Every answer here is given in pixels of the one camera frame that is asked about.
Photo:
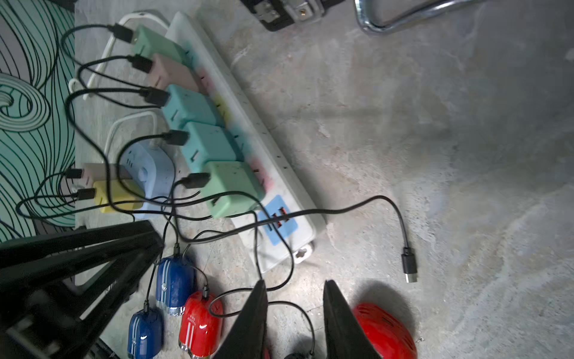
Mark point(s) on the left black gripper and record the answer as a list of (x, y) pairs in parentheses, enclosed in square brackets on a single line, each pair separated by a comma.
[(59, 291)]

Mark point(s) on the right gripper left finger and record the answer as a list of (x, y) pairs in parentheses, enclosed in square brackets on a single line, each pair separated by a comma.
[(246, 338)]

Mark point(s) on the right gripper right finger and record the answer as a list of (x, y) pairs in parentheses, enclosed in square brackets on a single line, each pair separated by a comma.
[(344, 336)]

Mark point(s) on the red shaver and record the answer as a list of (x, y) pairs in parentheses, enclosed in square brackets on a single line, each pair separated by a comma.
[(389, 337), (200, 332)]

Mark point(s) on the green charger adapter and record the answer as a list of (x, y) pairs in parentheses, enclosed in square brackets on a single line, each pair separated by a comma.
[(148, 43), (231, 176)]

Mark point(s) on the blue shaver rear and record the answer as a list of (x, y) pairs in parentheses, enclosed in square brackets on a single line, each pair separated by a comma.
[(175, 282)]

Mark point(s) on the blue shaver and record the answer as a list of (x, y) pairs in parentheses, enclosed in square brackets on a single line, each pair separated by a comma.
[(175, 282), (145, 338)]

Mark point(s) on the blue shaver front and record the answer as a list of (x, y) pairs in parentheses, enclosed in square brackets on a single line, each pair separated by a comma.
[(145, 338)]

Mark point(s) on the white power strip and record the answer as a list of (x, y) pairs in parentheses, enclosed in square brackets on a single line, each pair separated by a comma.
[(284, 193)]

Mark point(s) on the yellow charger adapter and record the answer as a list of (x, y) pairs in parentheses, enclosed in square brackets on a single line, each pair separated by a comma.
[(119, 194)]

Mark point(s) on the beige charger adapter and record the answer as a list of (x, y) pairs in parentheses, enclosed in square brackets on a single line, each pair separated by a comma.
[(95, 172)]

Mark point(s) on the light blue socket cube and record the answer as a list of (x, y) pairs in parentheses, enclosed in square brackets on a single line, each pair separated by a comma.
[(151, 168)]

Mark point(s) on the teal charger adapter lower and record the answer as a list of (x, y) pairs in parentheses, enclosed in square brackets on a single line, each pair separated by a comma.
[(209, 143)]

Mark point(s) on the teal charger adapter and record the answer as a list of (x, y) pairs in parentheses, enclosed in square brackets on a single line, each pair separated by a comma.
[(185, 106), (209, 143)]

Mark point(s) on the teal charger adapter upper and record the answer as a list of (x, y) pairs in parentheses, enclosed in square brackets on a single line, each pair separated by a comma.
[(185, 106)]

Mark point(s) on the pink charger adapter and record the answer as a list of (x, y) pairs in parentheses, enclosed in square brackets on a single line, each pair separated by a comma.
[(165, 71)]

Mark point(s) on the black briefcase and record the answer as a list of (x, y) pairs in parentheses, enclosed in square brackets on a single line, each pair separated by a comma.
[(276, 15)]

